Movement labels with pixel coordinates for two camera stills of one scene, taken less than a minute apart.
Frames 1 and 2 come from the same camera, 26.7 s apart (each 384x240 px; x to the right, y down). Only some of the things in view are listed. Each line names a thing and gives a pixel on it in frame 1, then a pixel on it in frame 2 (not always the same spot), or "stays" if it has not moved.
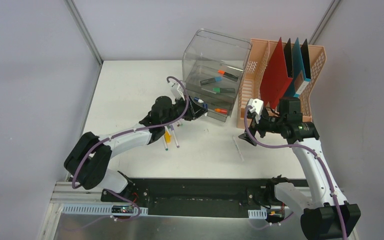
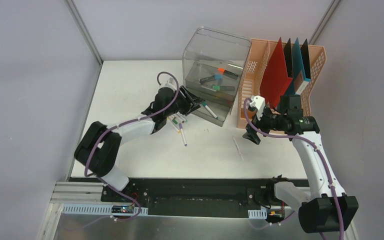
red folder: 274,81 stays
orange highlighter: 229,76 stays
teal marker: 165,144 to 204,104
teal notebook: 299,82 stays
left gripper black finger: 196,110 to 196,100
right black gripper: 258,126 stays
